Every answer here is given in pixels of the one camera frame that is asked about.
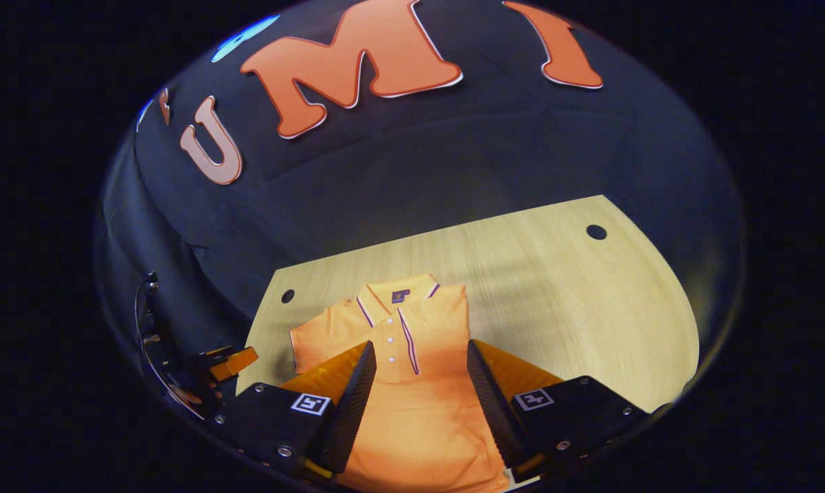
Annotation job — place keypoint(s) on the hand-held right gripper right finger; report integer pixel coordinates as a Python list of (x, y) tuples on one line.
[(491, 404)]

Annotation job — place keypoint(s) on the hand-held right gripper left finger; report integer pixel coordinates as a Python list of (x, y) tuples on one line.
[(354, 411)]

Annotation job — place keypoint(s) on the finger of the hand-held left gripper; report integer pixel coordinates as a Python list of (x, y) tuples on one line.
[(234, 363), (218, 352)]

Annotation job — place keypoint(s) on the orange T-shirt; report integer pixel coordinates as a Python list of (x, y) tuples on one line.
[(426, 411)]

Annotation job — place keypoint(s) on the black backdrop cloth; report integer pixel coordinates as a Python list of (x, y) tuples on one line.
[(412, 178)]

